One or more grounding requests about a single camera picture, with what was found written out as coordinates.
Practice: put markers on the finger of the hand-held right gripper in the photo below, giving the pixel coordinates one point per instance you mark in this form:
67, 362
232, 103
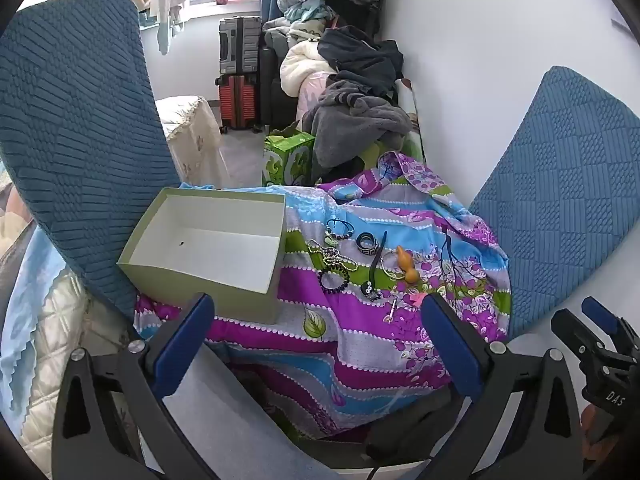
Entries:
572, 330
602, 312

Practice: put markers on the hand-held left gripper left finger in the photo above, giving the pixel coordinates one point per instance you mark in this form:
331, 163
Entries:
182, 345

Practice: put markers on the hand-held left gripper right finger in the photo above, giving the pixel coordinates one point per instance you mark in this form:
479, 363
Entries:
450, 345

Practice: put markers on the small key pendant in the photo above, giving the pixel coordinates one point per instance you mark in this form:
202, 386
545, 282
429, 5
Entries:
392, 307

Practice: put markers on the orange gourd pendant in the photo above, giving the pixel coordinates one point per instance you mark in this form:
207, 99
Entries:
406, 265

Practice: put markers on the pale green cardboard box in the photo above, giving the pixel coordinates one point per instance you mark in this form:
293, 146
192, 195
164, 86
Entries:
220, 240

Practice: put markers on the black patterned bangle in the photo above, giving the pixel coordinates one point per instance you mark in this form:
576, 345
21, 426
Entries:
361, 246

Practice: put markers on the person's right hand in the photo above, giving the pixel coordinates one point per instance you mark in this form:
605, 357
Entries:
595, 427

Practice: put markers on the small pink trinket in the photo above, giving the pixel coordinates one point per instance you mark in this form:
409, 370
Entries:
418, 300

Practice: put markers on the floral striped blanket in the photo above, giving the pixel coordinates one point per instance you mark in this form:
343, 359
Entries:
350, 350

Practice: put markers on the blue checker-knit chair back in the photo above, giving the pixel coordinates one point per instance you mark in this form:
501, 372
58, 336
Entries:
565, 200

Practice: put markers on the white quilted blanket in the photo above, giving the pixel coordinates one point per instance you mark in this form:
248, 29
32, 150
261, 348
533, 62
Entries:
40, 335

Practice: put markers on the green cushion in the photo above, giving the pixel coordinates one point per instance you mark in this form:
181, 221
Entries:
410, 147

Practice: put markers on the green printed carton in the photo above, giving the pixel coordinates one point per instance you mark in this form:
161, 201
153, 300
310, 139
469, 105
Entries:
287, 157

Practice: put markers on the grey fleece blanket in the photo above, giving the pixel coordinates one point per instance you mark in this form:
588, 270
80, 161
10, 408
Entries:
350, 125

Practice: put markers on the red hard suitcase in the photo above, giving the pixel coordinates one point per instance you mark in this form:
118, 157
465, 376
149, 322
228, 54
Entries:
237, 102

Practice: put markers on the blue knit-covered chair back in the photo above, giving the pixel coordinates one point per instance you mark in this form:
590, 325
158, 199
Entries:
75, 110

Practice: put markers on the black suitcase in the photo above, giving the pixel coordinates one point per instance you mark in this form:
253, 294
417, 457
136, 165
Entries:
275, 85

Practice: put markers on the dark jacket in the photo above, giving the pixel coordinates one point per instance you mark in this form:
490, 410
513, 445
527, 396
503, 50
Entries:
360, 60

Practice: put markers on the white puffy comforter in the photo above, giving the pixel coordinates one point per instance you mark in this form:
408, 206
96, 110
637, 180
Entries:
300, 70

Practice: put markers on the grey hard suitcase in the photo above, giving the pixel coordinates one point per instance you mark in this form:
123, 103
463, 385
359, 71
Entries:
240, 45

